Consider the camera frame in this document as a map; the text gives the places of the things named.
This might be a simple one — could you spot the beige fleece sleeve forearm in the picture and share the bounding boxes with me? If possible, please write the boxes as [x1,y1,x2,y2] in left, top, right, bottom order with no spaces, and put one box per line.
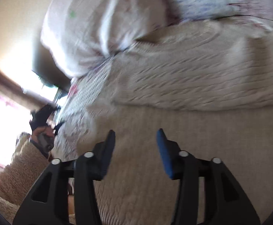
[0,138,49,223]

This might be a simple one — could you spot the cream cable-knit sweater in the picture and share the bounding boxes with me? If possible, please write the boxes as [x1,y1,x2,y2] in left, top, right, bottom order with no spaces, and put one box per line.
[76,18,273,224]

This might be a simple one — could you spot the floral patterned bed sheet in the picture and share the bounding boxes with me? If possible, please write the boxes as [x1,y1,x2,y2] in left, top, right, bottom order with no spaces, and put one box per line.
[52,60,117,161]

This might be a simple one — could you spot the left hand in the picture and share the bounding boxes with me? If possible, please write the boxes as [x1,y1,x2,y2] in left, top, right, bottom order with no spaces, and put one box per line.
[31,126,54,143]

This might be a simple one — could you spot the white pillow with pink trim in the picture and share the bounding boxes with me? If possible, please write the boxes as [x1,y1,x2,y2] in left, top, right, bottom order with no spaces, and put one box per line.
[40,0,177,78]

